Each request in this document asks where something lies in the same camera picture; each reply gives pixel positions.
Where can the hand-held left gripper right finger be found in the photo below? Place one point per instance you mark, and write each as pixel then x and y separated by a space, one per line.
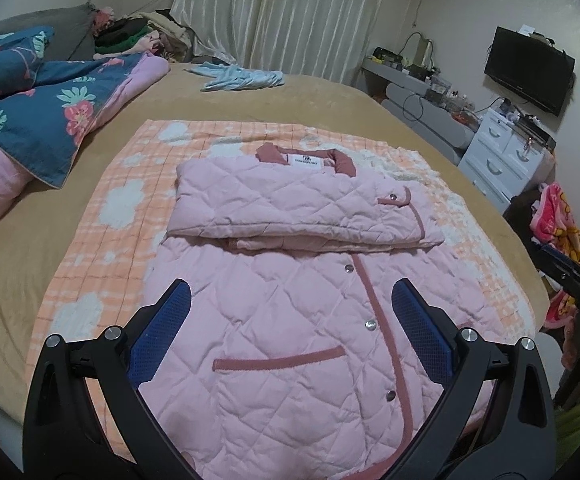
pixel 419 330

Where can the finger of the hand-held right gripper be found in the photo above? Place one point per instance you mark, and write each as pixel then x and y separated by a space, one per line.
pixel 564 267

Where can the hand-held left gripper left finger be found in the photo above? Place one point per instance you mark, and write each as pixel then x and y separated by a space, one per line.
pixel 162 330

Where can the pink quilted jacket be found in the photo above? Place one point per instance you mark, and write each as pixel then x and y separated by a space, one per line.
pixel 270 310

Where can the pile of mixed clothes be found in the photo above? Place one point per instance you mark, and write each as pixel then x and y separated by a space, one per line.
pixel 130 35

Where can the pink cartoon towel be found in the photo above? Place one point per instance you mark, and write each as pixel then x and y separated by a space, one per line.
pixel 559 225

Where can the dark cloth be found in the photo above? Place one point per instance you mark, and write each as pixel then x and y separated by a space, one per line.
pixel 519 210

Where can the orange checked cat blanket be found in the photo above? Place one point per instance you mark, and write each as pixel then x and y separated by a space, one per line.
pixel 85 260

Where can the white drawer chest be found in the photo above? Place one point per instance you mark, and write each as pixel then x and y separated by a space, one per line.
pixel 494 160

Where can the black set-top box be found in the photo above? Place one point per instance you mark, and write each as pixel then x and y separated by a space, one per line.
pixel 537 132

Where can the grey curved desk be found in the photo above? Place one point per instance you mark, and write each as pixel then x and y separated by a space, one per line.
pixel 434 120

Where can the assorted small desk items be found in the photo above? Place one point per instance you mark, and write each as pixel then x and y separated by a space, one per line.
pixel 429 80

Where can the blue floral quilt pink lining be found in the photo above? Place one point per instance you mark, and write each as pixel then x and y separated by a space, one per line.
pixel 45 110

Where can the bed with tan cover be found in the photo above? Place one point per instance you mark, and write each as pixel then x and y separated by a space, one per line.
pixel 320 100

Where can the light blue cloth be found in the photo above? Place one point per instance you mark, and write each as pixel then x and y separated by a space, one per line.
pixel 240 79

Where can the grey pillow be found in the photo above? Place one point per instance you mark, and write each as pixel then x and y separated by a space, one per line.
pixel 60 25

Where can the white pleated curtain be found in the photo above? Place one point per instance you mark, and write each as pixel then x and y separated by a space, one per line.
pixel 290 10

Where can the black wall television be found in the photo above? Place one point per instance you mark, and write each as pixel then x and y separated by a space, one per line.
pixel 529 67

